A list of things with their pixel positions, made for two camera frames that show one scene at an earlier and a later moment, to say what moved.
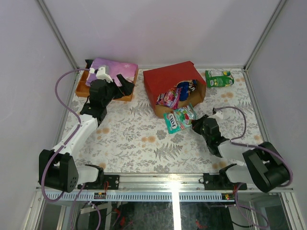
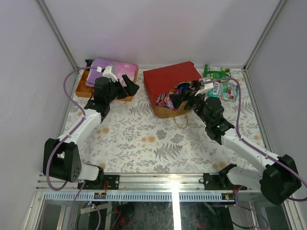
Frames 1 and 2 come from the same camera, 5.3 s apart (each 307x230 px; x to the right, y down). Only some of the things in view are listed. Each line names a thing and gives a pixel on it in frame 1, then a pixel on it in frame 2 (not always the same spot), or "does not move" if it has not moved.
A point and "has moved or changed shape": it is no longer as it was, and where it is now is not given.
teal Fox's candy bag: [178, 120] -> [227, 91]
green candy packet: [218, 78] has moved or changed shape
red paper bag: [158, 81] does not move
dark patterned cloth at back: [88, 63] does not move
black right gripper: [196, 123] -> [177, 98]
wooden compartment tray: [82, 90] does not move
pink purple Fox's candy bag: [171, 98] does not move
